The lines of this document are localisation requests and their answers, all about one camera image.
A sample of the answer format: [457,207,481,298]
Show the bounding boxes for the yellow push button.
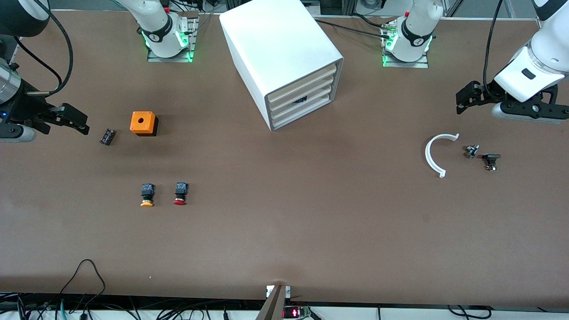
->
[140,183,156,208]

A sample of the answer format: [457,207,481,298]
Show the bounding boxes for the red push button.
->
[173,182,189,206]

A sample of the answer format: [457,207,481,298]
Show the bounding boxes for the orange box with hole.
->
[130,111,159,137]

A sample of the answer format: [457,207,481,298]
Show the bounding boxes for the small red display device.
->
[282,306,312,320]

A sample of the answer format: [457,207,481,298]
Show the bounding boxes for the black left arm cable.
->
[484,0,505,96]

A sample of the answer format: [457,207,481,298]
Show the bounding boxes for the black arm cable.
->
[484,0,505,96]
[13,7,74,96]

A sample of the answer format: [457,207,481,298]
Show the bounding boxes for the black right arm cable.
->
[13,7,74,96]

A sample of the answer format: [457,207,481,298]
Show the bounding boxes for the white plastic half ring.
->
[425,133,460,179]

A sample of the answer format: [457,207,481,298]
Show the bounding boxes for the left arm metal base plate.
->
[381,20,429,68]

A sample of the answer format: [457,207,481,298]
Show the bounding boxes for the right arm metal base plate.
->
[147,16,198,63]

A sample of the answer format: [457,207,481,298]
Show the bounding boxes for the thin black looped cable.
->
[60,259,106,307]

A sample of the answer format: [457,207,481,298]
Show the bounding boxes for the black cable behind cabinet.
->
[313,19,394,40]

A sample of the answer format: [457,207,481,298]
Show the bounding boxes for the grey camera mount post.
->
[256,284,290,320]

